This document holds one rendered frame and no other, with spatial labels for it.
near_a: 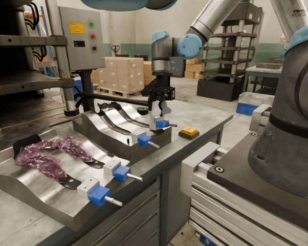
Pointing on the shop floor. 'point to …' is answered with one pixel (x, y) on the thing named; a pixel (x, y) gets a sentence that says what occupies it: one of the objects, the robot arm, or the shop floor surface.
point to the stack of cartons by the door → (193, 69)
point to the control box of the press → (83, 45)
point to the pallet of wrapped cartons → (121, 76)
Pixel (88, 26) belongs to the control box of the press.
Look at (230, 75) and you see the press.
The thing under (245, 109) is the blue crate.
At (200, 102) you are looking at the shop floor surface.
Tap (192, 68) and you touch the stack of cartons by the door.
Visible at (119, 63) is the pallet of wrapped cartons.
